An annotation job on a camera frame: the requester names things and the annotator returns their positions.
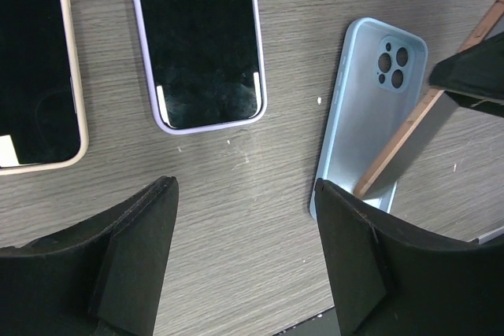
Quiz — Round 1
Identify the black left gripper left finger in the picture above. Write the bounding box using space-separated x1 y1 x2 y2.
1 176 179 335

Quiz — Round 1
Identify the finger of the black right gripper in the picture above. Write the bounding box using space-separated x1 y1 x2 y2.
428 32 504 117

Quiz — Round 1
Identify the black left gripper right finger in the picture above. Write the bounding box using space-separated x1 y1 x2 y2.
315 179 503 335

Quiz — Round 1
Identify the black gold smartphone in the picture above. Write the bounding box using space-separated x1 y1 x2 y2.
353 0 503 199

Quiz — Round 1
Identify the light blue phone case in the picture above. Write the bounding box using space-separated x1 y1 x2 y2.
315 17 428 193

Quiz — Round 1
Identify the lavender phone case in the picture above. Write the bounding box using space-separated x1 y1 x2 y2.
124 0 269 135

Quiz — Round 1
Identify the beige phone case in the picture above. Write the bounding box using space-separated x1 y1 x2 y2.
0 0 91 177

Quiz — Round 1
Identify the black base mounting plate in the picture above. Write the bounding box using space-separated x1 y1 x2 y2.
274 307 341 336

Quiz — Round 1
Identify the aluminium front rail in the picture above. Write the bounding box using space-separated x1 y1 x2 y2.
475 227 504 245

